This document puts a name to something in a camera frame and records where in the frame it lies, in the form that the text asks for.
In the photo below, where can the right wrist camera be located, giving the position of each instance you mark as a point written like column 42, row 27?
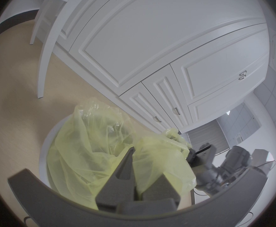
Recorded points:
column 207, row 156

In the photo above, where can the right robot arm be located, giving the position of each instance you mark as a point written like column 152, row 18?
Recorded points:
column 237, row 159

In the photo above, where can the white chair with grey seat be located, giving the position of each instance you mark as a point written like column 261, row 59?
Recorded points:
column 45, row 55

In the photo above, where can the white wardrobe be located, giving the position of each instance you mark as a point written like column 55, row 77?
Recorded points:
column 152, row 44

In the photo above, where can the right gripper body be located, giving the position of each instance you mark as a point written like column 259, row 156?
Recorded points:
column 204, row 177

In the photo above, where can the yellow plastic bag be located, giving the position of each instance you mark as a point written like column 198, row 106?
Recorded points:
column 81, row 155

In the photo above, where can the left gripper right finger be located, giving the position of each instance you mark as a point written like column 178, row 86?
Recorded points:
column 161, row 190

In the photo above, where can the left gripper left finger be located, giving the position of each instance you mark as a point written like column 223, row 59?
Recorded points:
column 122, row 181

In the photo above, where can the white trash bin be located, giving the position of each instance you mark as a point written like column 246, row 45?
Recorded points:
column 43, row 155

